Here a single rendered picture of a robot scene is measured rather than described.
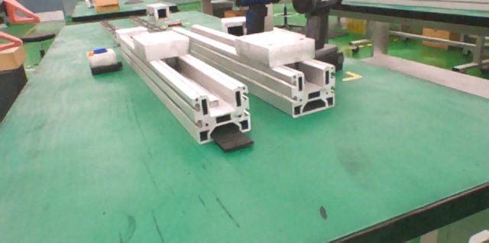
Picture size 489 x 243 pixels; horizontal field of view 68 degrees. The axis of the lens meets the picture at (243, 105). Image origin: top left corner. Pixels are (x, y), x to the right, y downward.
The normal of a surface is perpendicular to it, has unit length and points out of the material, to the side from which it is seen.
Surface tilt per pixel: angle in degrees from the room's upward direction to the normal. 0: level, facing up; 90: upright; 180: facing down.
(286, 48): 90
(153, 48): 90
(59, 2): 90
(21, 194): 0
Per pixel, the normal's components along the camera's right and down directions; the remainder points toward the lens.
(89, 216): -0.08, -0.93
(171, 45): 0.44, 0.29
